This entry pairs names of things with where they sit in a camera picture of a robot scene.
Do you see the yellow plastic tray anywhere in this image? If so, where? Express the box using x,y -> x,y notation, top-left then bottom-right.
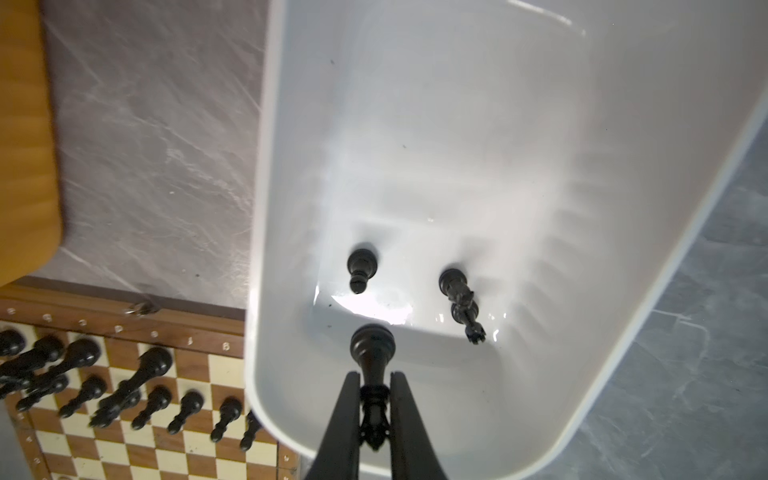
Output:
1,1 -> 62,285

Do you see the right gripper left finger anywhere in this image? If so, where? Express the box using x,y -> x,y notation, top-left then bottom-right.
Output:
305,372 -> 361,480

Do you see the black queen in tray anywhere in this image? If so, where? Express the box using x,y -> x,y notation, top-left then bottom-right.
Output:
438,268 -> 486,345

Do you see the white plastic tray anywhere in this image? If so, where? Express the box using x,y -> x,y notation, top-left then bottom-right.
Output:
245,1 -> 767,479

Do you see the black pawn in tray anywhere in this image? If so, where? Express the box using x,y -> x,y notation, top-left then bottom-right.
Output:
347,248 -> 378,295

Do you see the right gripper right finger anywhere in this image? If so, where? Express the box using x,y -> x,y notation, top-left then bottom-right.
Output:
390,372 -> 447,480

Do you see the wooden chess board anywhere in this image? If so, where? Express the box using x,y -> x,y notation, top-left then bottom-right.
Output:
1,285 -> 300,479

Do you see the black chess piece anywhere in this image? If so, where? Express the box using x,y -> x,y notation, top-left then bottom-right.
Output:
350,323 -> 396,451

